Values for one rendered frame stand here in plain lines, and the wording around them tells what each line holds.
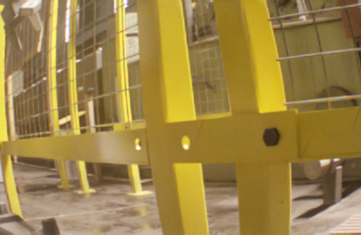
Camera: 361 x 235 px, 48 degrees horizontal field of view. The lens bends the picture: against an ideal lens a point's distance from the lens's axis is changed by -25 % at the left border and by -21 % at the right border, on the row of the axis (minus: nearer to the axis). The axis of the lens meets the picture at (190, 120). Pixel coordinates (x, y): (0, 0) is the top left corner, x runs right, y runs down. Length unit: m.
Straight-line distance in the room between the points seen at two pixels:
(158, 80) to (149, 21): 0.09
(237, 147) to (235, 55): 0.10
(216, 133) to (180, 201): 0.13
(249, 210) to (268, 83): 0.14
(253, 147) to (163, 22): 0.23
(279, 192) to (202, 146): 0.11
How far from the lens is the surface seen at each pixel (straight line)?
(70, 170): 4.31
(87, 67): 4.57
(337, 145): 0.46
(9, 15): 0.98
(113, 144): 0.76
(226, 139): 0.55
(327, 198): 1.93
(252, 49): 0.53
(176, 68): 0.66
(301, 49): 2.61
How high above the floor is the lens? 0.45
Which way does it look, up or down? 1 degrees down
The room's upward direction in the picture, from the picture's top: 7 degrees counter-clockwise
